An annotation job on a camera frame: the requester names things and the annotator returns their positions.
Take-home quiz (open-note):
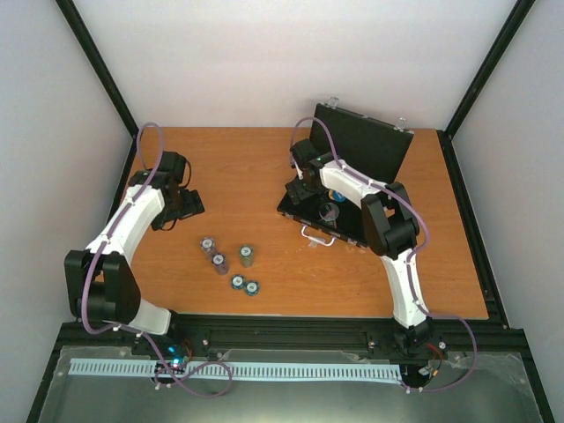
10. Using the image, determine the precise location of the right black frame post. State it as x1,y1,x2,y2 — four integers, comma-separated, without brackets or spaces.
443,0,537,137

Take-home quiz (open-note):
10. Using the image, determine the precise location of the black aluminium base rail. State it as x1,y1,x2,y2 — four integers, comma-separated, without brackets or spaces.
56,313,528,367

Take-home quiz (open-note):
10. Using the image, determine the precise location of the blue round blind button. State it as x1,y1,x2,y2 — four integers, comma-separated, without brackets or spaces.
330,191,346,203

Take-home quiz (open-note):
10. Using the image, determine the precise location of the light blue cable duct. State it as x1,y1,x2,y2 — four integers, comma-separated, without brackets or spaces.
68,358,402,384

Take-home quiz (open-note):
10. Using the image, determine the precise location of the black frame post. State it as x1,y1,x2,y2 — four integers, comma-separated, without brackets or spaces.
443,0,537,137
55,0,143,137

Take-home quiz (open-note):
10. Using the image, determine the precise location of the blue short stack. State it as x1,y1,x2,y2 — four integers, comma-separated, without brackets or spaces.
230,274,246,290
244,280,260,296

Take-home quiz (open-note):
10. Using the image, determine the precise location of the purple chip stack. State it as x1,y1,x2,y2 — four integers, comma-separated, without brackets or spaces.
211,253,229,275
200,237,217,260

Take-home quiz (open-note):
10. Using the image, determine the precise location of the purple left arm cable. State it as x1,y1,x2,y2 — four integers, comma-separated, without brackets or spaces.
81,122,234,398

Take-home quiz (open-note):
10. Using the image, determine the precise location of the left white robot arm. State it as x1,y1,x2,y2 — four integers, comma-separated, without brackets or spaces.
64,152,204,355

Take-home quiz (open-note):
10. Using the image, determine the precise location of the black poker set case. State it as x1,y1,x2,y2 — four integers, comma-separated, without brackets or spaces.
277,103,419,256

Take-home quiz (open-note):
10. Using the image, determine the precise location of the clear round dealer button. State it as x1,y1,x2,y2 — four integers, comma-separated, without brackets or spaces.
319,203,339,222

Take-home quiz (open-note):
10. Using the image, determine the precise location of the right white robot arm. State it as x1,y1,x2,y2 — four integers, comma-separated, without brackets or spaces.
290,139,430,330

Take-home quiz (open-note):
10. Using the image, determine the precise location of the left black frame post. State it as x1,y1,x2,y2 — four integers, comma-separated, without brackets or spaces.
55,0,143,137

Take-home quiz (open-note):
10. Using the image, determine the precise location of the green tall chip stack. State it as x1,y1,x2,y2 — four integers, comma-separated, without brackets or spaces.
239,245,255,268

